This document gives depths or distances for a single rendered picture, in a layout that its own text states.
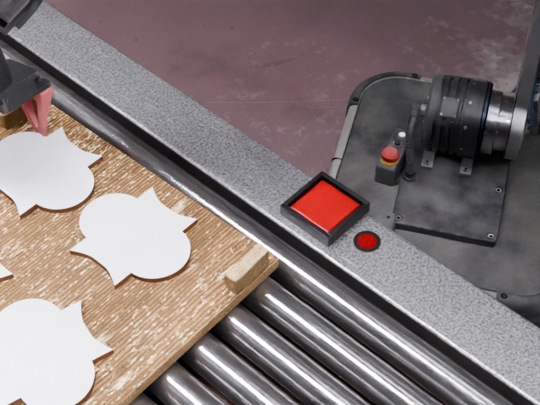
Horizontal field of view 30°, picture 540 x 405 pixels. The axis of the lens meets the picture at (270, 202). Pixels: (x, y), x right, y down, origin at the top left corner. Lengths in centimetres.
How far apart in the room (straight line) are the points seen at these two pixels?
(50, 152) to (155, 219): 17
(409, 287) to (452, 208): 97
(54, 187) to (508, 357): 55
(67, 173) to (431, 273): 45
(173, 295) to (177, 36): 184
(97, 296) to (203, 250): 13
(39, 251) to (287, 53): 174
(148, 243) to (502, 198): 113
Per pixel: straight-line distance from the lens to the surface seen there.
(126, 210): 118
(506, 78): 281
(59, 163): 125
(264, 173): 125
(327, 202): 120
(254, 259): 110
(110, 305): 111
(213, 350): 108
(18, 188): 123
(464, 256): 205
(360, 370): 108
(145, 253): 114
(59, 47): 146
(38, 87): 123
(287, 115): 264
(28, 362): 108
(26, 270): 116
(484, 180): 217
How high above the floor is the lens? 183
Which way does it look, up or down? 49 degrees down
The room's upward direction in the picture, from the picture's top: 1 degrees counter-clockwise
